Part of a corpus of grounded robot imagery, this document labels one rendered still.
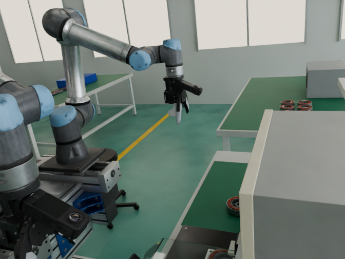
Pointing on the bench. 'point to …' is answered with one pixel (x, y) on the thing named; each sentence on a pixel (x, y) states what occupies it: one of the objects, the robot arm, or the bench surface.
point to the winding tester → (295, 187)
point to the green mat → (217, 198)
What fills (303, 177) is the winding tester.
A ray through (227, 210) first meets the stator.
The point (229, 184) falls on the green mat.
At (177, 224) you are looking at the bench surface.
